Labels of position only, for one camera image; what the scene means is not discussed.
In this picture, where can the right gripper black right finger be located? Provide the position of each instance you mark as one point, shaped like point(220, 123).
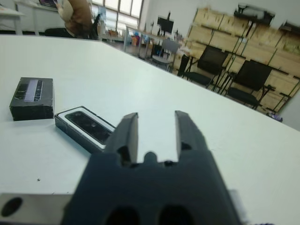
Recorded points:
point(187, 133)

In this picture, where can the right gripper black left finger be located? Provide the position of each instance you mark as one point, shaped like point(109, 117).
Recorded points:
point(126, 136)

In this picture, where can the slim black camera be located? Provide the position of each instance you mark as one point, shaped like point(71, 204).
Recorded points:
point(89, 125)

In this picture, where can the black printed box lid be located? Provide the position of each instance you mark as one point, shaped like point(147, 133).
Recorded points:
point(30, 103)

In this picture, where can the black box base white insert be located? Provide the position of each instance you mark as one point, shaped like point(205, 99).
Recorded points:
point(68, 131)

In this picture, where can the black mesh office chair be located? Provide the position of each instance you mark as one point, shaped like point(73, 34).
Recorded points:
point(252, 75)
point(212, 58)

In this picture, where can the grey office chair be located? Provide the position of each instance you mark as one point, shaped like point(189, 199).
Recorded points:
point(170, 45)

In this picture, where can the long cluttered white desk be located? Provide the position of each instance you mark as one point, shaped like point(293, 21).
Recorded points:
point(145, 35)

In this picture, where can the black computer monitor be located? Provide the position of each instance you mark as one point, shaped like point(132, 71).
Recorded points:
point(165, 24)

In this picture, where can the person in brown jacket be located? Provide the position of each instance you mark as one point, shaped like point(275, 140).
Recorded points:
point(79, 18)

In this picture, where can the window with white frame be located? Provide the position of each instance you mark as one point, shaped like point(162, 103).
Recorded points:
point(124, 7)

